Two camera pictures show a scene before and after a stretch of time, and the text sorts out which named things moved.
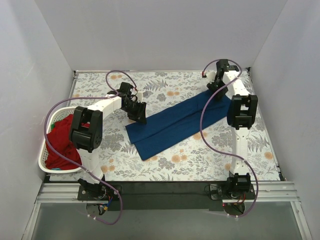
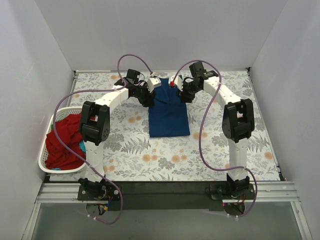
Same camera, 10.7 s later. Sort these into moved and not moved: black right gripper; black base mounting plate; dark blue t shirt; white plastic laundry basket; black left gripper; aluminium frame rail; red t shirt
Moved: black left gripper; black right gripper; dark blue t shirt
Not moved: white plastic laundry basket; red t shirt; aluminium frame rail; black base mounting plate
